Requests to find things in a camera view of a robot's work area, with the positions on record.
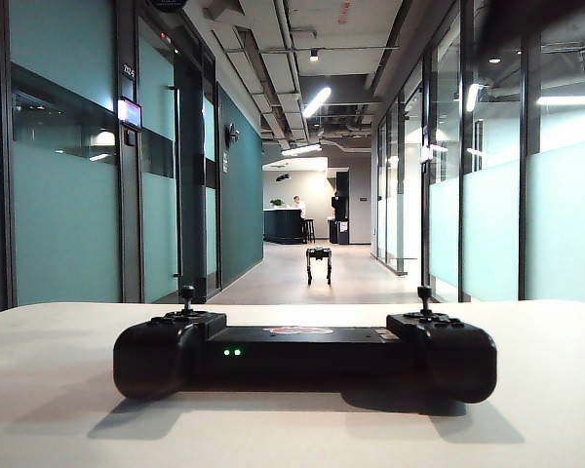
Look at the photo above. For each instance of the black door access reader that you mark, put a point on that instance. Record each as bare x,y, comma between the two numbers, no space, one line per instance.
130,138

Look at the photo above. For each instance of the room number sign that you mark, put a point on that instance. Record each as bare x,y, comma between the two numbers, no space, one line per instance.
128,71

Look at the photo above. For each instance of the black quadruped robot dog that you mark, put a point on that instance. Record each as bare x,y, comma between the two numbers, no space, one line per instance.
318,258

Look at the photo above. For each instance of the small white wall sign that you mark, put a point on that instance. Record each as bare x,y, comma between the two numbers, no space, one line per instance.
225,162

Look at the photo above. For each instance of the person in white shirt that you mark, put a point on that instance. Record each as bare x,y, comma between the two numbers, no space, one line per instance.
300,207

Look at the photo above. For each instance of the tall black kiosk machine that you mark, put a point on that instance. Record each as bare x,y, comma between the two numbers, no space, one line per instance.
340,209

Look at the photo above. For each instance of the green potted plant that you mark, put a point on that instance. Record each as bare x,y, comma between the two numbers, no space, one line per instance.
276,202

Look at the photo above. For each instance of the ceiling track spotlight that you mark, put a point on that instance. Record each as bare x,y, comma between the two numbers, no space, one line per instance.
314,55

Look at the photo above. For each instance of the long linear ceiling light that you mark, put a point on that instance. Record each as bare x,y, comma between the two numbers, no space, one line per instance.
317,101

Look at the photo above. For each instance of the dark reception counter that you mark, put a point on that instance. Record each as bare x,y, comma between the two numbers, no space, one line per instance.
283,225

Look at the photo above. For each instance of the black dual-joystick remote control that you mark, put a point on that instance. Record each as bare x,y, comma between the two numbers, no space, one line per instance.
302,358

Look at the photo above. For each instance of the dark bar stool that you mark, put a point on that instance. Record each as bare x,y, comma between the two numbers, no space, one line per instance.
309,229

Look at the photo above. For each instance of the pendant lamp behind glass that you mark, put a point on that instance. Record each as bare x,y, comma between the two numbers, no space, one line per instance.
494,60

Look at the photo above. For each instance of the lit room display panel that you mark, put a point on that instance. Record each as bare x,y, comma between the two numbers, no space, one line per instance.
129,113

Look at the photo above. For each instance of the black wall lamp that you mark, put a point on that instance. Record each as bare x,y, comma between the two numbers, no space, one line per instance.
232,135

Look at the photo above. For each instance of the linear ceiling light over lobby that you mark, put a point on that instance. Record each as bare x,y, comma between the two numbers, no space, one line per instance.
300,149

